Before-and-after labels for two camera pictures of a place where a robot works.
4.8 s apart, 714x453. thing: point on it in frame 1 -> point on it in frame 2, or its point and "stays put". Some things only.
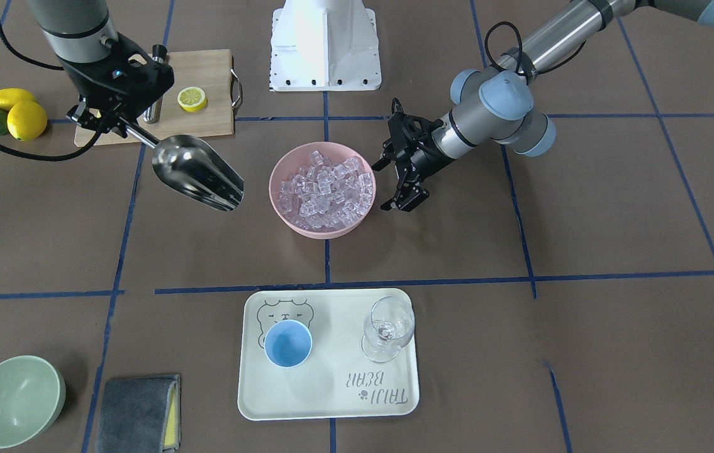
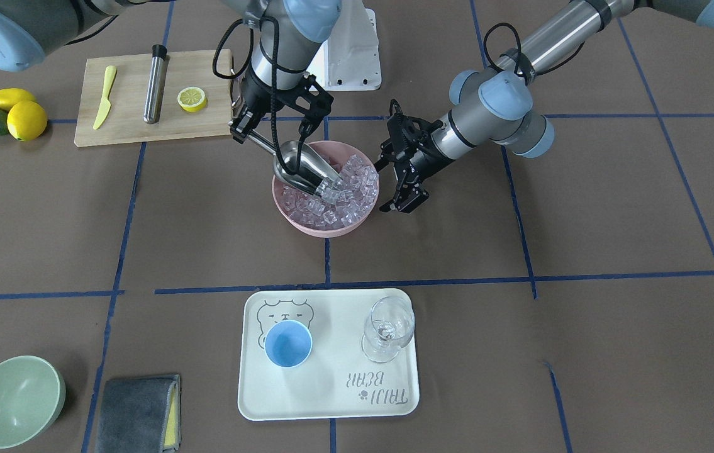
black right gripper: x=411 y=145 stays put
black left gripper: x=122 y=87 -> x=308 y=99
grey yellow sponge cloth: x=141 y=414 stays put
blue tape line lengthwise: x=332 y=420 stays put
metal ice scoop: x=192 y=168 -> x=313 y=172
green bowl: x=14 y=401 stays put
